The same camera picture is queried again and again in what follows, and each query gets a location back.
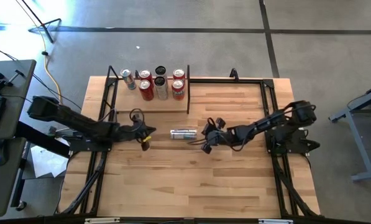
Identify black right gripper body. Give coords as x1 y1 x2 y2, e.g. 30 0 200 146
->
203 118 239 154

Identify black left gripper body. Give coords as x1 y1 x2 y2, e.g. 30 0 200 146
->
119 114 151 152

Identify blue silver Red Bull can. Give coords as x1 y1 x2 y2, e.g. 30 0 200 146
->
119 68 137 90
170 129 198 141

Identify red Coca-Cola can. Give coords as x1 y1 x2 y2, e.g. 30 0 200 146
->
138 69 153 82
138 79 155 101

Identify white Celsius can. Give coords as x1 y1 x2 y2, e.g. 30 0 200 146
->
155 65 168 78
153 76 170 101

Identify red Fanta can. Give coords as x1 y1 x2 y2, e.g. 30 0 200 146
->
172 68 186 82
171 79 186 101

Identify white paper sheet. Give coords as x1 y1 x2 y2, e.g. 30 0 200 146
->
29 143 70 180

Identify black stand legs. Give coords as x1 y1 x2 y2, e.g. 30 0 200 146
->
19 0 63 44

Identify grey office desk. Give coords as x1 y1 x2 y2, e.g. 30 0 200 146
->
0 58 71 218

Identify black aluminium rig frame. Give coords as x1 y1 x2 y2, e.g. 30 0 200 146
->
56 76 322 224

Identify white bracket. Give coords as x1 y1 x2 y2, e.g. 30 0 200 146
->
258 218 294 224
84 217 121 224

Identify yellow cable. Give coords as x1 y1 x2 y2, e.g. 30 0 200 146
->
15 0 63 110

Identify grey metal desk frame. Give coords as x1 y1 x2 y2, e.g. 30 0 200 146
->
327 80 371 182

